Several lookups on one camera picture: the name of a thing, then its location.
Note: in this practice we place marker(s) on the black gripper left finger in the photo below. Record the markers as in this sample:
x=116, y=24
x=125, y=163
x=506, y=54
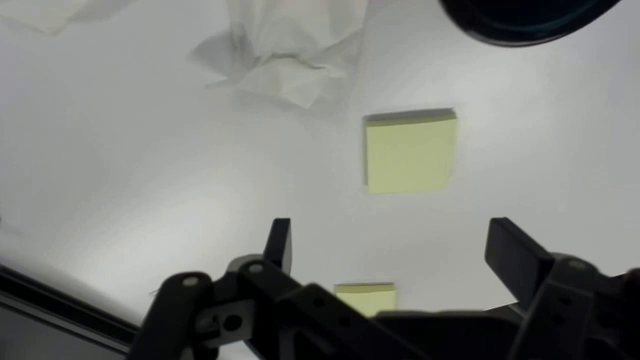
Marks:
x=300, y=321

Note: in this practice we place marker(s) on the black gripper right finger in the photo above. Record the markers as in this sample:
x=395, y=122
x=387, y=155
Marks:
x=567, y=307

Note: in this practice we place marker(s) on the white napkin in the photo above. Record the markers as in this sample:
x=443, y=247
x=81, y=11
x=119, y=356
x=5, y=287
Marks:
x=287, y=53

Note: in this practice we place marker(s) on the yellow sticky note pad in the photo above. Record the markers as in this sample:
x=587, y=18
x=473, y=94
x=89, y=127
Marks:
x=410, y=152
x=367, y=296

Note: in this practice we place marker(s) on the dark blue mug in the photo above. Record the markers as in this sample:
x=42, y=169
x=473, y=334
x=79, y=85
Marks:
x=527, y=21

